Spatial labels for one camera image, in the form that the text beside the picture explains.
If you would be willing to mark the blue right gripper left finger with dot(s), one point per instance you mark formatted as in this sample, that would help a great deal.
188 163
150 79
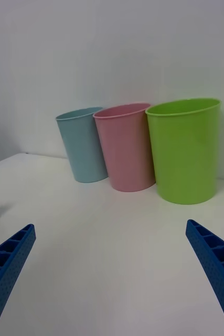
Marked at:
4 267

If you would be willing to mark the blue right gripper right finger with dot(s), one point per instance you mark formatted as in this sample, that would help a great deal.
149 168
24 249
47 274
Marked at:
219 265

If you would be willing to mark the green plastic bin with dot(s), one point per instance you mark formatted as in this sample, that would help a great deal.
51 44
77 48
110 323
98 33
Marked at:
185 157

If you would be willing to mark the pale blue plastic bin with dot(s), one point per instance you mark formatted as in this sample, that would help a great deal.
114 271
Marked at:
84 147

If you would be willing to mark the pink plastic bin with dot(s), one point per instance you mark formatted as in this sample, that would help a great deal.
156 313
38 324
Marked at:
127 152

